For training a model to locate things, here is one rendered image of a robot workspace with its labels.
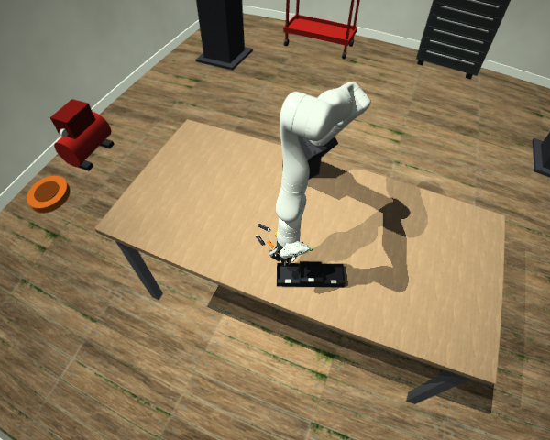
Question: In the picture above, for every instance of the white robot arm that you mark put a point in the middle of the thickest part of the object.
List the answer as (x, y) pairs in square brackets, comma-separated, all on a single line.
[(311, 118)]

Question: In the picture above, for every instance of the black rack of bins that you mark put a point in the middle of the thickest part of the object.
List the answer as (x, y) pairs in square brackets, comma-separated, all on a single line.
[(311, 274)]

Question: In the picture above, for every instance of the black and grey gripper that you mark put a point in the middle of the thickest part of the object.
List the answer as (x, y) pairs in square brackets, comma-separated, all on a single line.
[(274, 254)]

